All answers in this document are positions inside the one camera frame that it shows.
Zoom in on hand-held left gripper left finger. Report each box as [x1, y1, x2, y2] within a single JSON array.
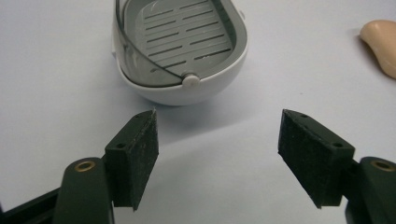
[[51, 109, 160, 224]]

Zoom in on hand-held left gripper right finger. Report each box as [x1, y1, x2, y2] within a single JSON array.
[[277, 108, 396, 224]]

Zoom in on white basket with grey insert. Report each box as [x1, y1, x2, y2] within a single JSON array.
[[111, 0, 249, 106]]

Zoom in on beige soap bar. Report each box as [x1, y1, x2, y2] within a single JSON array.
[[359, 20, 396, 80]]

